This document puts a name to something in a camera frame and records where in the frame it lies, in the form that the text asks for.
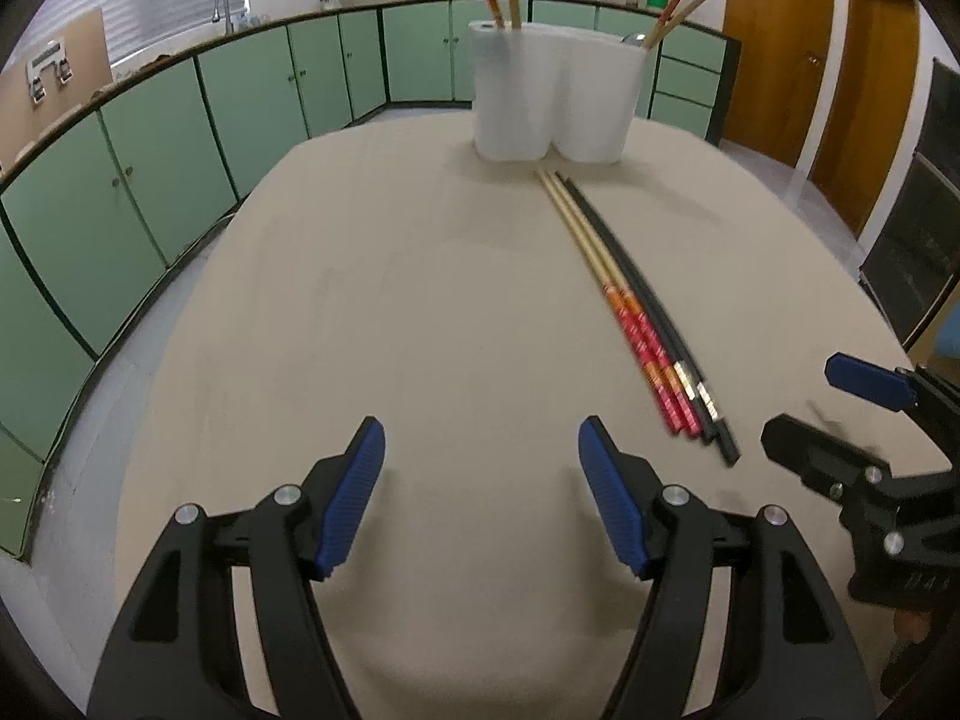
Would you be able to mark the narrow wooden door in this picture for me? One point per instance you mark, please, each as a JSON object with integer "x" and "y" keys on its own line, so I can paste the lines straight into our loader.
{"x": 862, "y": 105}

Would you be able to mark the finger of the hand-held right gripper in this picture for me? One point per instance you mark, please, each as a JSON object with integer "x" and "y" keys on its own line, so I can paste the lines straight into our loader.
{"x": 814, "y": 450}
{"x": 870, "y": 381}

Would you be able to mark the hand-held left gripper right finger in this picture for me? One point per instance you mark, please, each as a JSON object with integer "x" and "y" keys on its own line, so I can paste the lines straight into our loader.
{"x": 611, "y": 495}

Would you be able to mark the light blue cloth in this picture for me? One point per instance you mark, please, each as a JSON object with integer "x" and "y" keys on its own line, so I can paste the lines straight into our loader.
{"x": 951, "y": 337}

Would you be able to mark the person's right hand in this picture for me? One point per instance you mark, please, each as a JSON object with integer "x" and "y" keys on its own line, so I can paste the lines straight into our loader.
{"x": 912, "y": 624}

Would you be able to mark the white double utensil holder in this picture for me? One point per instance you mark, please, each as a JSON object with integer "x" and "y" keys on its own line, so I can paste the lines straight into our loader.
{"x": 555, "y": 97}

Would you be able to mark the black chopstick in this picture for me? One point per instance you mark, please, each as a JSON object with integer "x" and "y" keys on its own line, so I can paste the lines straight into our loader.
{"x": 636, "y": 292}
{"x": 652, "y": 292}

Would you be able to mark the wide wooden door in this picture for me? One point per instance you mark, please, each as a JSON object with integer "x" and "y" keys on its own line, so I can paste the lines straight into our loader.
{"x": 772, "y": 45}

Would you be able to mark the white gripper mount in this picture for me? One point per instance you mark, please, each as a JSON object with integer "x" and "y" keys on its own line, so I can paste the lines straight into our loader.
{"x": 49, "y": 67}

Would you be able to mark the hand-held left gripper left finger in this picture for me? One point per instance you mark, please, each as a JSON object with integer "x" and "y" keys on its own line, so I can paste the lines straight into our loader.
{"x": 352, "y": 495}

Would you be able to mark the green lower kitchen cabinets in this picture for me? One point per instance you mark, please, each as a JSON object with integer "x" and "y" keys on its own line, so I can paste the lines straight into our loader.
{"x": 172, "y": 165}

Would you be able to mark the wooden board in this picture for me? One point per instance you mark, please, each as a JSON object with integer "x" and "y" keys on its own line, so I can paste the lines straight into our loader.
{"x": 75, "y": 112}

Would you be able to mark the silver metal spoon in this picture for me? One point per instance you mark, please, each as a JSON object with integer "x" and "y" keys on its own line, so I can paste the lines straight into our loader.
{"x": 636, "y": 39}

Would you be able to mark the black glass cabinet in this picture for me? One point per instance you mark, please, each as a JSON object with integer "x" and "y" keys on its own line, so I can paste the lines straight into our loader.
{"x": 915, "y": 225}

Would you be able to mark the metal kitchen faucet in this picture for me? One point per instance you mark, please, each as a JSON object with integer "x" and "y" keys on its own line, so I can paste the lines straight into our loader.
{"x": 222, "y": 4}

